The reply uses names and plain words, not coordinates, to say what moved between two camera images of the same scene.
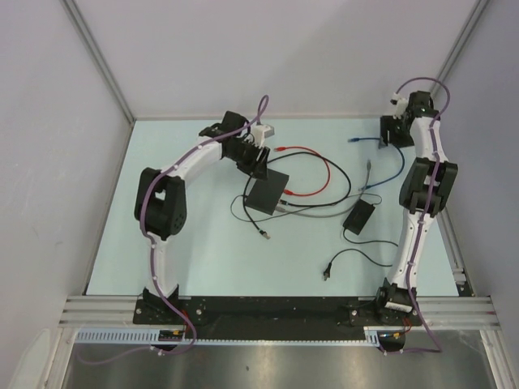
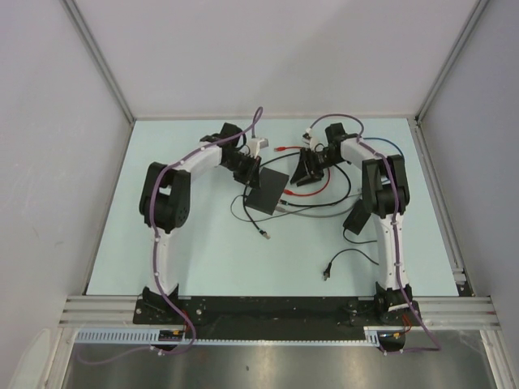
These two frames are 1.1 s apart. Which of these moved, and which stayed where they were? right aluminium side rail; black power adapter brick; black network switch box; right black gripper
Moved: right black gripper
Stayed: right aluminium side rail; black power adapter brick; black network switch box
